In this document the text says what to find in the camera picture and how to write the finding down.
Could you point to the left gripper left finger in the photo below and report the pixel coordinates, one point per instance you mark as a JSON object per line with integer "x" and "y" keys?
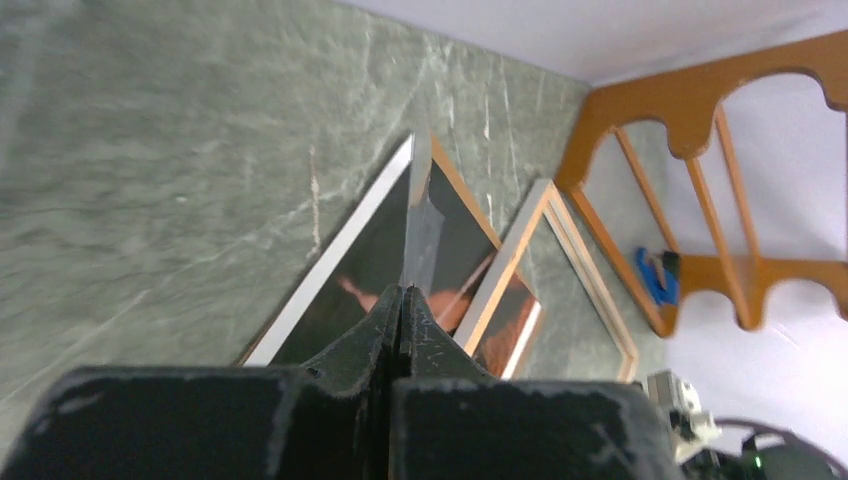
{"x": 323, "y": 419}

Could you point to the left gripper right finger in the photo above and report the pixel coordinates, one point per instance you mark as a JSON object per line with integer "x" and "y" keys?
{"x": 449, "y": 420}

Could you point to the wooden picture frame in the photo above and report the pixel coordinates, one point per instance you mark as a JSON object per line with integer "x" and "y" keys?
{"x": 544, "y": 201}

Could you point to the printed photo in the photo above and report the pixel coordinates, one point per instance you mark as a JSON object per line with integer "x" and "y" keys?
{"x": 365, "y": 256}

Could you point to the clear glass pane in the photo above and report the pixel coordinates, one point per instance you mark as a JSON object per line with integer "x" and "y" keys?
{"x": 423, "y": 219}

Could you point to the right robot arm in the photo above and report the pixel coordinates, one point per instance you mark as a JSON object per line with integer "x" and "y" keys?
{"x": 768, "y": 452}

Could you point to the blue stapler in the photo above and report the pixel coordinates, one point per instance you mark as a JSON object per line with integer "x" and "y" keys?
{"x": 660, "y": 274}

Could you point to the orange wooden rack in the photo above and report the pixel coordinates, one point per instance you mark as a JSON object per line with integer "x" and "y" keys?
{"x": 688, "y": 102}

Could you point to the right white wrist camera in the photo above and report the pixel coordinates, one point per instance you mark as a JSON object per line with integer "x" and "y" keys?
{"x": 692, "y": 427}

